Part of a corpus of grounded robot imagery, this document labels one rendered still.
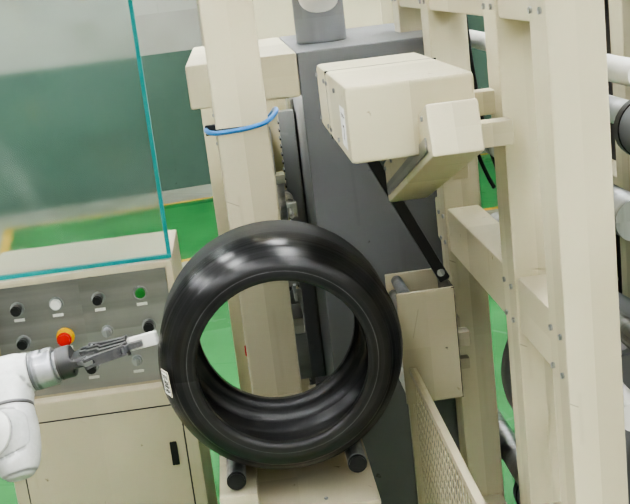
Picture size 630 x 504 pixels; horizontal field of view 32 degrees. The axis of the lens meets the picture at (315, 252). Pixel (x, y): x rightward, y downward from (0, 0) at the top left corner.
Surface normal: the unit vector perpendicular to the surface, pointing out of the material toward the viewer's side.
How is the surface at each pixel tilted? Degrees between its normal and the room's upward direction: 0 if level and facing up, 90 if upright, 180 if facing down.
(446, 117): 72
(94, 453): 90
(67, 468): 90
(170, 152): 90
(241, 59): 90
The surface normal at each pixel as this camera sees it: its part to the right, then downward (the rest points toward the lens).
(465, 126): 0.04, -0.07
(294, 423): -0.07, -0.65
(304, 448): 0.12, 0.40
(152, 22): 0.23, 0.22
